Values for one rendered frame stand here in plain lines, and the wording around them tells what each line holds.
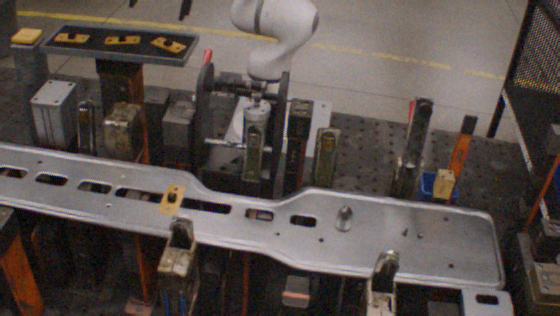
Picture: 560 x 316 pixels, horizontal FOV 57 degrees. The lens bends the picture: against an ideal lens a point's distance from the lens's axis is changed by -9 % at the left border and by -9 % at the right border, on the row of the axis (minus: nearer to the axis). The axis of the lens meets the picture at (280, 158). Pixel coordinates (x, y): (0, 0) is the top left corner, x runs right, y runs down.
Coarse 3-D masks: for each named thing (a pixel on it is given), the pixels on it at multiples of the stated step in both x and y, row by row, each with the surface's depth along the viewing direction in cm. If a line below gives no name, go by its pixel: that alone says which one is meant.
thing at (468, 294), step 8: (464, 288) 98; (472, 288) 98; (480, 288) 98; (464, 296) 97; (472, 296) 97; (496, 296) 97; (504, 296) 97; (464, 304) 95; (472, 304) 95; (480, 304) 95; (504, 304) 96; (464, 312) 94; (472, 312) 94; (480, 312) 94; (488, 312) 94; (496, 312) 94; (504, 312) 94; (512, 312) 94
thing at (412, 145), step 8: (416, 96) 109; (424, 96) 109; (416, 104) 108; (424, 104) 106; (432, 104) 108; (416, 112) 109; (424, 112) 106; (432, 112) 106; (416, 120) 111; (424, 120) 110; (416, 128) 112; (424, 128) 110; (408, 136) 112; (416, 136) 112; (424, 136) 111; (408, 144) 112; (416, 144) 113; (424, 144) 112; (408, 152) 113; (416, 152) 114; (416, 160) 114; (416, 168) 115; (416, 176) 116
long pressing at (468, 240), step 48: (0, 144) 120; (0, 192) 108; (48, 192) 110; (192, 192) 114; (336, 192) 117; (240, 240) 104; (288, 240) 105; (336, 240) 106; (384, 240) 107; (432, 240) 108; (480, 240) 109
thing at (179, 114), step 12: (168, 108) 123; (180, 108) 123; (192, 108) 124; (168, 120) 119; (180, 120) 120; (192, 120) 120; (168, 132) 121; (180, 132) 121; (192, 132) 124; (168, 144) 123; (180, 144) 123; (192, 144) 124; (168, 156) 125; (180, 156) 125; (192, 156) 126; (180, 168) 128; (192, 168) 130; (192, 204) 134
